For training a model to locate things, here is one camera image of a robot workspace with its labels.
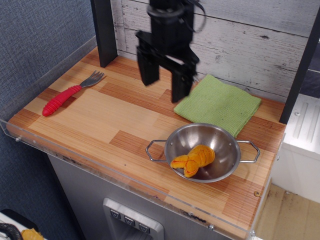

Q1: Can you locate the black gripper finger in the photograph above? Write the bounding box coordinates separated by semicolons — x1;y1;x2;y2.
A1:
137;46;159;86
171;67;195;102

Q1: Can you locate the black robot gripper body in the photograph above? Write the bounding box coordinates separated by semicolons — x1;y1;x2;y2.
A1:
135;17;200;74

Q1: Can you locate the orange plush toy fish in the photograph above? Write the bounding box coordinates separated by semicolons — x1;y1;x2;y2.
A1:
170;144;216;178

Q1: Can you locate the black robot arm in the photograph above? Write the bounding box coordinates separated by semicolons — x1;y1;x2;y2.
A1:
135;0;200;103

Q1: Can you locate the green folded towel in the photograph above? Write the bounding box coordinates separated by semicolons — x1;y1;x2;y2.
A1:
174;74;262;137

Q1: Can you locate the clear acrylic table guard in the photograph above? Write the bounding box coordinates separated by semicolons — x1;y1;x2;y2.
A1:
0;33;285;240

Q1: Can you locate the white toy sink unit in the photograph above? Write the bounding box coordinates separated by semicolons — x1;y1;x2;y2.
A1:
270;94;320;203

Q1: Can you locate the grey toy fridge cabinet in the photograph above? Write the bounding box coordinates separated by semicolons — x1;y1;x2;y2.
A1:
49;155;226;240

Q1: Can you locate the yellow object bottom left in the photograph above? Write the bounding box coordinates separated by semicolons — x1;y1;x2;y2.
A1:
21;228;45;240

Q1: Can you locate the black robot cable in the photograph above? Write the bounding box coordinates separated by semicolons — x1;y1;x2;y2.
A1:
183;0;207;33

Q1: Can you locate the stainless steel two-handled bowl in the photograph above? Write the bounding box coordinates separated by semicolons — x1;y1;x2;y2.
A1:
145;123;260;183

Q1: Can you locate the black vertical post left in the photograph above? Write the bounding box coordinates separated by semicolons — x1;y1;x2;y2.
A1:
90;0;118;68

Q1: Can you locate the black vertical post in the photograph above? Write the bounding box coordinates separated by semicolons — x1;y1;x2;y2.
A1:
279;9;320;124
90;0;118;68

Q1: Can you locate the fork with red handle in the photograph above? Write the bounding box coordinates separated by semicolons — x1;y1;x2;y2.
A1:
42;70;105;117

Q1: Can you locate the black vertical post right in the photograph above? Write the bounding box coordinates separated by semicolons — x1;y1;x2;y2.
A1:
279;9;320;124

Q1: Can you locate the black braided cable bottom left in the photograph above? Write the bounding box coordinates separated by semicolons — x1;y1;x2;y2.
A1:
0;222;25;240

